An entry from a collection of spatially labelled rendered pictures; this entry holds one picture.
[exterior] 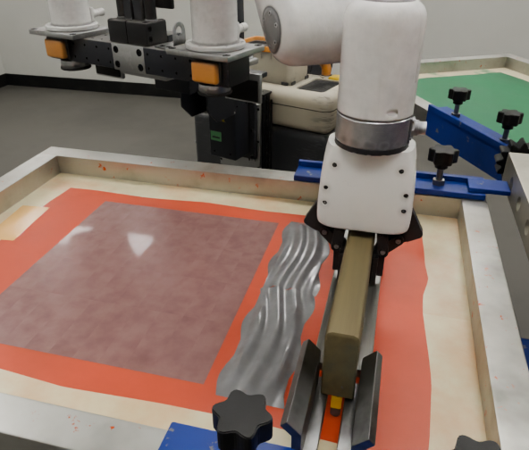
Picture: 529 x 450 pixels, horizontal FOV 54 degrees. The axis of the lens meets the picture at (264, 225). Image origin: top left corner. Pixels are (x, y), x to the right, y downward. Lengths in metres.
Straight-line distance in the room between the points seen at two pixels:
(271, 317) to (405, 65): 0.31
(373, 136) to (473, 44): 3.92
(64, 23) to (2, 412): 1.05
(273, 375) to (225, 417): 0.17
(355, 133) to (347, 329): 0.19
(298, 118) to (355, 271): 1.18
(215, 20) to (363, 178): 0.64
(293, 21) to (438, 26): 3.86
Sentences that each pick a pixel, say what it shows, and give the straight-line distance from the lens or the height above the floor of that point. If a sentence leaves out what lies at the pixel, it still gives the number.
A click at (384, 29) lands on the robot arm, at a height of 1.28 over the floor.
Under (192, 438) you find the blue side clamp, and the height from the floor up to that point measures 1.00.
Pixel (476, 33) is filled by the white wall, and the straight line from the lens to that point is 4.41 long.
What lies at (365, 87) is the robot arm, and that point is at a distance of 0.50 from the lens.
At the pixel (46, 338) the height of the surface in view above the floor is 0.96.
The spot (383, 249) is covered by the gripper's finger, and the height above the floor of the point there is 1.05.
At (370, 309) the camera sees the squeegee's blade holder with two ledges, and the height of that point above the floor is 1.00.
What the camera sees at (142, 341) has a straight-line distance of 0.61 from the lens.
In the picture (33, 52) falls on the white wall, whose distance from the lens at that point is 5.55.
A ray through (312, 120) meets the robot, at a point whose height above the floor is 0.83.
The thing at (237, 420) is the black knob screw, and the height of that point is 1.06.
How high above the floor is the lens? 1.36
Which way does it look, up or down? 30 degrees down
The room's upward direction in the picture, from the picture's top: straight up
